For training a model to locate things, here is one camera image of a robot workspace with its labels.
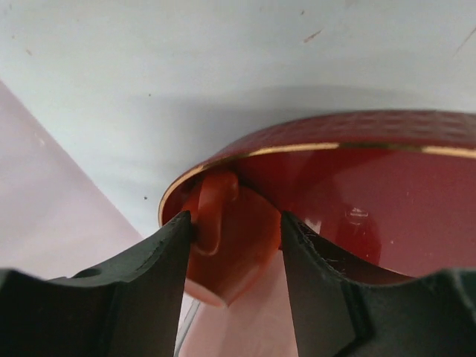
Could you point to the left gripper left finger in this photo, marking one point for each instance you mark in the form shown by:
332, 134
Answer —
128, 305

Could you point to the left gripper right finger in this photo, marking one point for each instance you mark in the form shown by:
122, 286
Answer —
343, 305

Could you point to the small orange mug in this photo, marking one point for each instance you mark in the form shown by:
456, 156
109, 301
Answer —
237, 234

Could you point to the light pink tall mug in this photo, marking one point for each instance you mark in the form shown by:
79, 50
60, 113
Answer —
258, 323

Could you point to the red round tray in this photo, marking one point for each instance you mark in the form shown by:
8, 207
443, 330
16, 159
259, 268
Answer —
394, 187

